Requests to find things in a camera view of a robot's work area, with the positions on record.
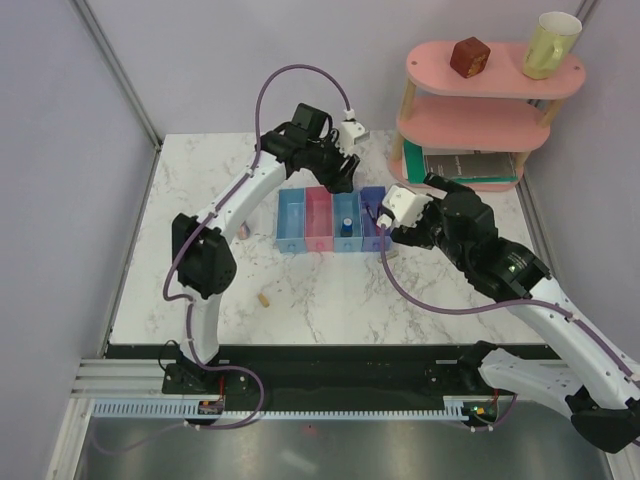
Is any yellow green mug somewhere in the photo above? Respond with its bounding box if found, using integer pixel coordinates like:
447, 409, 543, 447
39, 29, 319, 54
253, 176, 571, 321
522, 11, 583, 80

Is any cyan drawer bin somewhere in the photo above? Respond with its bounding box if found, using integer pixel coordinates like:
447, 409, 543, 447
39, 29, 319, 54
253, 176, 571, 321
333, 192, 363, 253

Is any light blue drawer bin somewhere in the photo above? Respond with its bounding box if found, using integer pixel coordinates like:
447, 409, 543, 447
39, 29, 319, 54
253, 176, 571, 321
275, 188, 307, 254

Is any blue cap stamp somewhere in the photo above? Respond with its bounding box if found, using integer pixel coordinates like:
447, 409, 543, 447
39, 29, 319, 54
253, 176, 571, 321
340, 217, 353, 238

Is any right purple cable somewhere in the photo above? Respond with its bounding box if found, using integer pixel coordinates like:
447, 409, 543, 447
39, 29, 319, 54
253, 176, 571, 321
379, 222, 640, 434

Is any green folder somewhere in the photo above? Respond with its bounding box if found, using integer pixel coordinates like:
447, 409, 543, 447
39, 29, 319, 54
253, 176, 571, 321
403, 140, 490, 183

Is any pink cap bottle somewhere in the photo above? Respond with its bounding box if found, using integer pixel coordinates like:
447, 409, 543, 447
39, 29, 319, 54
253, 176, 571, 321
237, 222, 251, 240

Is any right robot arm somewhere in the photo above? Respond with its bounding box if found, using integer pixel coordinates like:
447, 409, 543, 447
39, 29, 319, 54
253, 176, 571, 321
377, 174, 639, 453

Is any dark setup guide booklet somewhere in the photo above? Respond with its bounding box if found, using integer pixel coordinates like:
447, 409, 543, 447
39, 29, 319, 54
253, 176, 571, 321
425, 152, 517, 183

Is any pink three tier shelf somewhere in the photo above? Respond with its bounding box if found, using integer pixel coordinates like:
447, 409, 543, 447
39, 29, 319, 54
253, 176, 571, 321
388, 41, 586, 185

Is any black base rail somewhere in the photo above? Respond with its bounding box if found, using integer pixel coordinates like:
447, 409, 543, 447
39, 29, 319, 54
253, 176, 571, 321
106, 342, 495, 411

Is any brown cube box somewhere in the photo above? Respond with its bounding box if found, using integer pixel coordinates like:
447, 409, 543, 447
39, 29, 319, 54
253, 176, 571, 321
449, 37, 491, 79

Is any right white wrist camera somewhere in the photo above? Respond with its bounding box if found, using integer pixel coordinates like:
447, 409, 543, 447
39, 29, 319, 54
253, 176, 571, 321
376, 185, 432, 230

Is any purple drawer bin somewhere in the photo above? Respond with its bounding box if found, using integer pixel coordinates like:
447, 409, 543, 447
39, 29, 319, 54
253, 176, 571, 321
360, 186, 386, 253

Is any white chalk stick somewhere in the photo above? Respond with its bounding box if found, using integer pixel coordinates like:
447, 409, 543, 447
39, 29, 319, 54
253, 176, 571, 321
377, 250, 399, 263

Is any pink drawer bin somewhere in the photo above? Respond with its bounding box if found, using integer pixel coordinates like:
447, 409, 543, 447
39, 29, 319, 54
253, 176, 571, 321
304, 186, 334, 252

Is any white cable duct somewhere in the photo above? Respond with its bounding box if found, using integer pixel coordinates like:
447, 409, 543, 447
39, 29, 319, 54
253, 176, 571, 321
92, 398, 469, 421

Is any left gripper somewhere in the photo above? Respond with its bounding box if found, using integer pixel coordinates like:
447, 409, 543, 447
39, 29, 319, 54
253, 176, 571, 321
306, 132, 361, 196

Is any yellow eraser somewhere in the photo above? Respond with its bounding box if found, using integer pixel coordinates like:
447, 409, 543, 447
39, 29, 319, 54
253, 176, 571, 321
258, 294, 270, 308

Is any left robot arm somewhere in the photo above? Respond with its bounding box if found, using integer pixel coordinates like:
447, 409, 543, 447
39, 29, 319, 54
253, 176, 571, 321
167, 103, 368, 393

